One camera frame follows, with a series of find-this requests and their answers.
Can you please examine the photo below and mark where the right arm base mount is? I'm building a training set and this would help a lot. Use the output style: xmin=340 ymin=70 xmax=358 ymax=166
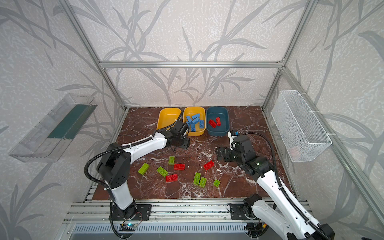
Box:
xmin=227 ymin=203 xmax=256 ymax=221

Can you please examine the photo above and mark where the left circuit board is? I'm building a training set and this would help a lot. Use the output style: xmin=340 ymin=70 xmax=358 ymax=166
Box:
xmin=119 ymin=223 xmax=141 ymax=233

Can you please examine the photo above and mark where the left yellow plastic bin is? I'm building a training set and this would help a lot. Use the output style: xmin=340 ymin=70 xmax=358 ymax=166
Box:
xmin=157 ymin=108 xmax=182 ymax=130

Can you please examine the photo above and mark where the clear plastic wall tray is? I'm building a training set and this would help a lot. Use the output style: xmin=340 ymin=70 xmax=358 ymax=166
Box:
xmin=9 ymin=94 xmax=97 ymax=163

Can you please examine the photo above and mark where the small green lego brick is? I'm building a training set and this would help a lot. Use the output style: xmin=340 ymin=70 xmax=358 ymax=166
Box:
xmin=213 ymin=180 xmax=221 ymax=187

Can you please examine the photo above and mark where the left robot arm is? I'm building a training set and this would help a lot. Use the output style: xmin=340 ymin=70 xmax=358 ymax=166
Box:
xmin=84 ymin=120 xmax=190 ymax=220

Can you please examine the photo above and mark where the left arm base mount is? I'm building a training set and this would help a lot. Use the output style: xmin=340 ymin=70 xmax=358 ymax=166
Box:
xmin=109 ymin=203 xmax=152 ymax=221

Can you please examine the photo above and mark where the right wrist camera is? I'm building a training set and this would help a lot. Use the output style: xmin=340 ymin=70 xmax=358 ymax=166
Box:
xmin=228 ymin=131 xmax=240 ymax=150

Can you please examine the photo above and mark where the aluminium front rail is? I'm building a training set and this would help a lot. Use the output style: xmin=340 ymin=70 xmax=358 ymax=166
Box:
xmin=64 ymin=197 xmax=316 ymax=224

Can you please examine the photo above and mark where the white wire mesh basket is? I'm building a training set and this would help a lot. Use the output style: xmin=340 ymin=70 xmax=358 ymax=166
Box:
xmin=272 ymin=90 xmax=332 ymax=163

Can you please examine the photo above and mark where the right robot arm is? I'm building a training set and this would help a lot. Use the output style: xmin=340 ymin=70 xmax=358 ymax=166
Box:
xmin=216 ymin=133 xmax=335 ymax=240

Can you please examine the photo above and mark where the middle yellow plastic bin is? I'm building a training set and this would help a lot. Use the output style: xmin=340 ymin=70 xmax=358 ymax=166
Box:
xmin=183 ymin=107 xmax=206 ymax=136

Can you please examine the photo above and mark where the teal plastic bin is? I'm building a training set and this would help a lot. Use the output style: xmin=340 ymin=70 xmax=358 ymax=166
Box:
xmin=206 ymin=107 xmax=230 ymax=137

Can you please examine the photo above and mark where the yellow plastic bin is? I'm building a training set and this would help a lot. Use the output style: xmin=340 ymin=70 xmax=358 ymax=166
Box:
xmin=183 ymin=107 xmax=206 ymax=136
xmin=157 ymin=108 xmax=182 ymax=130

